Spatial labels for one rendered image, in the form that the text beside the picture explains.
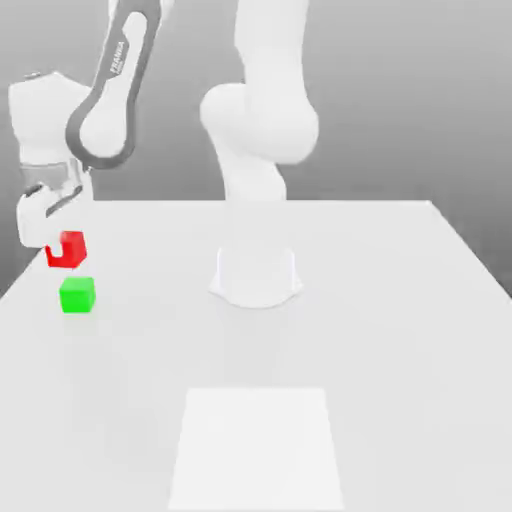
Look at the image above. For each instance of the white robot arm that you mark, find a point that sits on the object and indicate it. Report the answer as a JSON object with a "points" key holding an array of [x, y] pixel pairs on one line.
{"points": [[264, 120]]}

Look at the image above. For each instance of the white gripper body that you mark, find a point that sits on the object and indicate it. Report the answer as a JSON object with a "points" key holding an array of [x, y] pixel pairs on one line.
{"points": [[30, 218]]}

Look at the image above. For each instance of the small red cube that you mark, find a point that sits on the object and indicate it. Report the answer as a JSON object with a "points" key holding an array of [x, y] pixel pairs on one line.
{"points": [[74, 248]]}

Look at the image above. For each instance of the small green cube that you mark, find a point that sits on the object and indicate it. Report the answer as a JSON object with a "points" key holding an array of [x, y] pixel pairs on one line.
{"points": [[76, 295]]}

